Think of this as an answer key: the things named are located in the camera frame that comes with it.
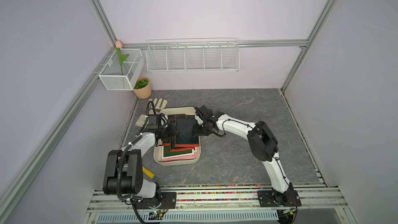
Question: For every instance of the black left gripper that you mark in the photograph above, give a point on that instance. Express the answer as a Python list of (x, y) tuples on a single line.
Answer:
[(172, 131)]

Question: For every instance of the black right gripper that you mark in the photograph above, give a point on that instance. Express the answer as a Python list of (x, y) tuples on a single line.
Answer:
[(195, 131)]

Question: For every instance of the small red writing tablet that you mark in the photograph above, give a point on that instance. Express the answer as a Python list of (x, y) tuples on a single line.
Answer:
[(186, 132)]

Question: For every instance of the cream plastic storage tray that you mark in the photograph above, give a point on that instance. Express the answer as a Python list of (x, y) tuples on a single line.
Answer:
[(180, 159)]

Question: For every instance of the large red writing tablet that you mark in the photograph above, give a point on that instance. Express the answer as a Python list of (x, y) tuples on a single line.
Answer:
[(172, 145)]

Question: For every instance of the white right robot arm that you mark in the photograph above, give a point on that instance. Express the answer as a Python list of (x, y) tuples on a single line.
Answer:
[(263, 145)]

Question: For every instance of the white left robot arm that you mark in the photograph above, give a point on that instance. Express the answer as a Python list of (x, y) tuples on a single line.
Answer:
[(124, 176)]

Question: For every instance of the white writing tablet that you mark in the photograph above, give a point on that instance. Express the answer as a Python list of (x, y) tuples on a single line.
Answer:
[(194, 155)]

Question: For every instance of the beige work glove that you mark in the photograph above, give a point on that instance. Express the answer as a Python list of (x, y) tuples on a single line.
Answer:
[(159, 105)]

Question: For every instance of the potted green plant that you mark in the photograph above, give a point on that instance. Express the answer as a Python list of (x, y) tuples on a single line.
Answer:
[(142, 88)]

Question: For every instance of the artificial pink tulip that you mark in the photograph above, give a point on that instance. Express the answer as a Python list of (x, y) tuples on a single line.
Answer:
[(121, 57)]

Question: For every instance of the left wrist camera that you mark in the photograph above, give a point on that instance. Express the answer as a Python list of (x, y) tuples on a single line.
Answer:
[(154, 121)]

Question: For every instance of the yellow blue handled tool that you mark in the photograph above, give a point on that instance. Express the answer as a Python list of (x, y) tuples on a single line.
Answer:
[(149, 173)]

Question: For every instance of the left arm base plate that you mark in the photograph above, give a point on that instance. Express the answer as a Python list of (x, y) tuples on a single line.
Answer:
[(164, 200)]

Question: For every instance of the white mesh wall box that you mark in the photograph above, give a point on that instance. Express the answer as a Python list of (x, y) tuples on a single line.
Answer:
[(110, 74)]

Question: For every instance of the white wire wall shelf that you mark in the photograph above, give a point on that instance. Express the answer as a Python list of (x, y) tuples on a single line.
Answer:
[(193, 55)]

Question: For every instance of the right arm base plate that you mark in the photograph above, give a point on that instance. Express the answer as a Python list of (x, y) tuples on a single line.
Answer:
[(272, 198)]

